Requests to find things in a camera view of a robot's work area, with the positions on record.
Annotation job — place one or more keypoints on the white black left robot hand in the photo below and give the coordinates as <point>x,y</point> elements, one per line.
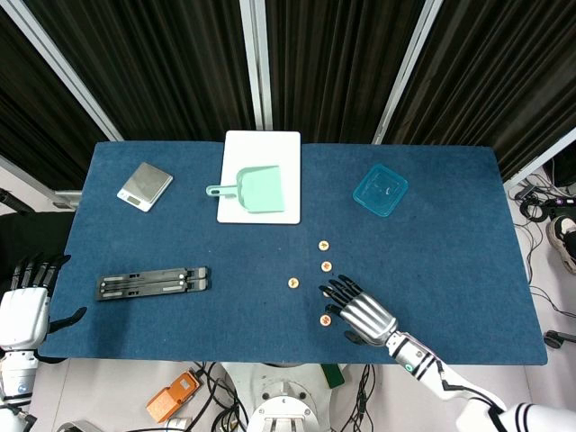
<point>22,315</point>

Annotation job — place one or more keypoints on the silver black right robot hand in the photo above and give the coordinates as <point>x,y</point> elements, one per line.
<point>364,315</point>

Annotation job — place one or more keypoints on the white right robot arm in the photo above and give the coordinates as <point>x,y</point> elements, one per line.
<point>427,364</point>

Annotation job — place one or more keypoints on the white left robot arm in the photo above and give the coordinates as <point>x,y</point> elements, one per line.
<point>15,382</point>

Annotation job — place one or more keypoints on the dark green block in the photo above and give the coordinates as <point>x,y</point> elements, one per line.
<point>334,377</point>

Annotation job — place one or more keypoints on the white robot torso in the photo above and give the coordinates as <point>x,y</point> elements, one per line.
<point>288,409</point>

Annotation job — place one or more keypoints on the teal transparent container lid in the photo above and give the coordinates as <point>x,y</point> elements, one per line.
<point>380,191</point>

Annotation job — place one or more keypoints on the black folding laptop stand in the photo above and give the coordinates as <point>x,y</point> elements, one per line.
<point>153,283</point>

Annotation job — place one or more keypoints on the blue table cloth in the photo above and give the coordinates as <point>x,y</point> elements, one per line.
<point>225,324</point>

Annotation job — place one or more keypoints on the mint green plastic dustpan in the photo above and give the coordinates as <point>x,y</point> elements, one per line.
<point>261,189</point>

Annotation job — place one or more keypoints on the orange pedal box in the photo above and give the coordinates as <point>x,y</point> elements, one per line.
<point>173,396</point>

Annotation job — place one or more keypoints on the silver digital kitchen scale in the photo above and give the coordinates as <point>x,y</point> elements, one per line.
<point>146,182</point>

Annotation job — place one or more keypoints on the white cylindrical plug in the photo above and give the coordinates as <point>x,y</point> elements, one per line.
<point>180,424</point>

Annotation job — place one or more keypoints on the black stand foot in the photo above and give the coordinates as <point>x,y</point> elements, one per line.
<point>555,337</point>

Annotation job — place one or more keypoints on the white cutting board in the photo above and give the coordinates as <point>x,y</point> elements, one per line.
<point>261,148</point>

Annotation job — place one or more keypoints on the black pleated curtain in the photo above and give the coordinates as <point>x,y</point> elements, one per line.
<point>337,67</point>
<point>27,112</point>
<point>157,67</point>
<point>495,67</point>

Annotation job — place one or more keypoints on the white black sneaker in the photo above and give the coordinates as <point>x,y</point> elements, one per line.
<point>562,238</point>

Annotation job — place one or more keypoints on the aluminium frame post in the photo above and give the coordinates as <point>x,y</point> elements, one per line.
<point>407,67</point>
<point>258,67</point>
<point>27,175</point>
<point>60,67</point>
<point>540,157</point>

